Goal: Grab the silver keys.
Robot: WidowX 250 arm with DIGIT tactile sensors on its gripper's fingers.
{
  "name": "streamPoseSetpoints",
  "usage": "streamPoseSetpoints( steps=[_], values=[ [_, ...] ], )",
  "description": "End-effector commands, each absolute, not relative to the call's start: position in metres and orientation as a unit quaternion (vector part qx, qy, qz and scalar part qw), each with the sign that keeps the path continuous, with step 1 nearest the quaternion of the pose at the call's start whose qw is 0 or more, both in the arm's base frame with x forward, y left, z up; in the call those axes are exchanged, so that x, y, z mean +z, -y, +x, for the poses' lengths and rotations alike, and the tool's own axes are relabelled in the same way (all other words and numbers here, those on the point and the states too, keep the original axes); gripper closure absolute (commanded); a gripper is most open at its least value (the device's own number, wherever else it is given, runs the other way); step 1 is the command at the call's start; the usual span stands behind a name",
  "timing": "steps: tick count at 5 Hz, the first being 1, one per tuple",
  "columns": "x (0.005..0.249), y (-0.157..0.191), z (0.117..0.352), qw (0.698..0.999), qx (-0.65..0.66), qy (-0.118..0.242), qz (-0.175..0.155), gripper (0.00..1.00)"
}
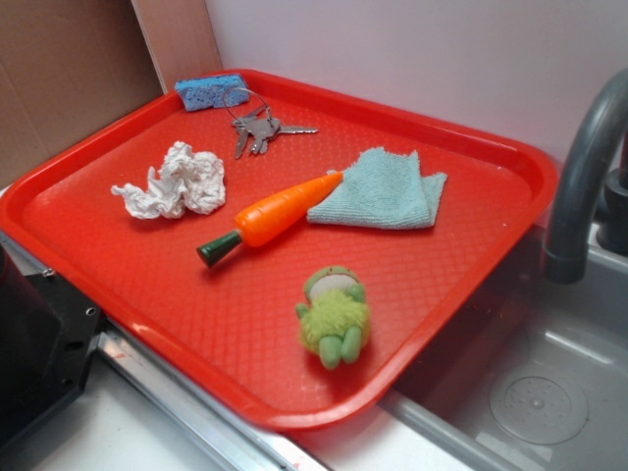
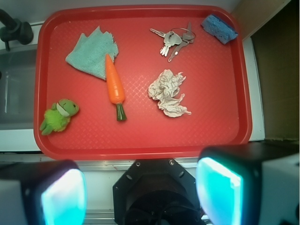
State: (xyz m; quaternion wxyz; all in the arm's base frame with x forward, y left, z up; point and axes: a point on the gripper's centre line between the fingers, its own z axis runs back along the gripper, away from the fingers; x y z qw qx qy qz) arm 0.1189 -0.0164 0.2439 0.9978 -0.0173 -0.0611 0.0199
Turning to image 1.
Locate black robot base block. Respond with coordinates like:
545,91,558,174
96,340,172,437
1,250,104,451

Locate red plastic tray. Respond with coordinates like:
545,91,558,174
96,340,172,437
1,71,557,431

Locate orange toy carrot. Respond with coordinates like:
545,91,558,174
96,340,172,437
196,172,343,267

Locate light blue folded cloth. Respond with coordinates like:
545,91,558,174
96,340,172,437
307,147,447,231

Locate green plush frog toy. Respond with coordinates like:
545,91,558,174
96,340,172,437
295,266,371,370

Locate crumpled white paper towel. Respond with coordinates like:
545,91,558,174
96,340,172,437
111,141,227,220

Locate blue sponge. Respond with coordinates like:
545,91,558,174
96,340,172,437
175,74,250,112

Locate grey toy faucet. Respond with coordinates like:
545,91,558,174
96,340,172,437
541,70,627,284

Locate grey toy sink basin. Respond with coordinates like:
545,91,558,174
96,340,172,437
381,228,627,470

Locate brown cardboard panel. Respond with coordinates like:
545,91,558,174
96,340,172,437
1,1,162,186

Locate silver keys on ring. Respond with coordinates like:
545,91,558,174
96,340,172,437
222,86,319,159

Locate dark faucet handle knob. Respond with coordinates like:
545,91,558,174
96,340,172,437
597,139,627,255

